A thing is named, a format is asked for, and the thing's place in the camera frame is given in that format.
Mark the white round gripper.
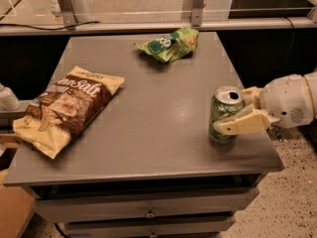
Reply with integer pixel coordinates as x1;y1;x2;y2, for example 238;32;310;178
214;73;314;135

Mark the green soda can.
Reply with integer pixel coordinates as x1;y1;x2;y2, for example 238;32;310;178
209;86;245;144

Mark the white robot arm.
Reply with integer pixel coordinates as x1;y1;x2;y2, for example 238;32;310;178
215;71;317;135

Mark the green crumpled snack bag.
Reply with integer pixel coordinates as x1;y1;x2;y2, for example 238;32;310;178
135;28;199;62

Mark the grey drawer cabinet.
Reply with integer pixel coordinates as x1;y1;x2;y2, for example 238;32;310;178
5;32;282;238

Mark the upper drawer knob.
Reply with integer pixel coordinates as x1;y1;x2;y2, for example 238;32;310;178
146;209;156;219

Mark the drawer knob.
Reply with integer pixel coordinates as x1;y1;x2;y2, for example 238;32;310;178
146;209;156;219
149;230;158;238

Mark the lower drawer knob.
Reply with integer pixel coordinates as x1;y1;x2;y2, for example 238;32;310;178
149;230;158;238

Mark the brown sea salt chip bag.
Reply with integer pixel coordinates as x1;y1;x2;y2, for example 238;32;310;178
13;66;125;159

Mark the white object at left edge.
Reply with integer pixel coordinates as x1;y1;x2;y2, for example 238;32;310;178
0;83;21;111

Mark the cardboard box lower left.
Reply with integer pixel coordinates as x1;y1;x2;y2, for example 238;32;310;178
0;170;34;238

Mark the right metal bracket post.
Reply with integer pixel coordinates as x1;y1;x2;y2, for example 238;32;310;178
191;0;205;27

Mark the metal bracket post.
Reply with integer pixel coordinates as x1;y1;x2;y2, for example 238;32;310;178
191;0;205;27
57;0;76;27

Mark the left metal bracket post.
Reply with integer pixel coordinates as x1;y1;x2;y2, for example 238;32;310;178
57;0;76;27

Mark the black cable on ledge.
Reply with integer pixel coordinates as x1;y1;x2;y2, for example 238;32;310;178
0;20;101;31

